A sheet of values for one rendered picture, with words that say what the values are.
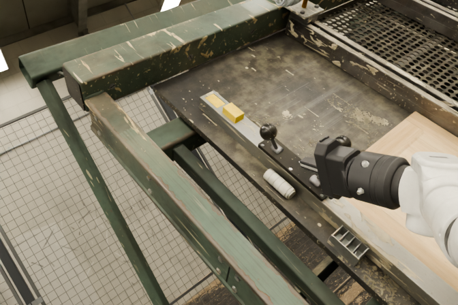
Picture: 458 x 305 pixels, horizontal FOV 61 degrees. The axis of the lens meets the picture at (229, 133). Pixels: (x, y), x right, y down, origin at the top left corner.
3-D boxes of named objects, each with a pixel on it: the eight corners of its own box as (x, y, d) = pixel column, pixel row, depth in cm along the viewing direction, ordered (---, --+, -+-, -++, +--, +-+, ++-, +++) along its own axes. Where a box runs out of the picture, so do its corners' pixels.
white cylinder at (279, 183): (262, 180, 91) (286, 202, 88) (264, 171, 89) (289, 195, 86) (270, 173, 93) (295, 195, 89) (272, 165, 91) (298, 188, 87)
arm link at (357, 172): (303, 150, 71) (360, 161, 61) (335, 128, 76) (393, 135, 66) (317, 208, 75) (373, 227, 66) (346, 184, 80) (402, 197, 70)
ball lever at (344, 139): (315, 192, 84) (351, 142, 79) (302, 181, 86) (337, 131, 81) (323, 190, 87) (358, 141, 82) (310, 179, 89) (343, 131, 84)
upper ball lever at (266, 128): (277, 161, 92) (266, 139, 80) (266, 151, 94) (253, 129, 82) (289, 150, 92) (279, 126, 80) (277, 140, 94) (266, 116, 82)
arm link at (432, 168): (403, 203, 64) (420, 232, 51) (408, 150, 63) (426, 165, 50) (447, 207, 62) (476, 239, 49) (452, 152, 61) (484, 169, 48)
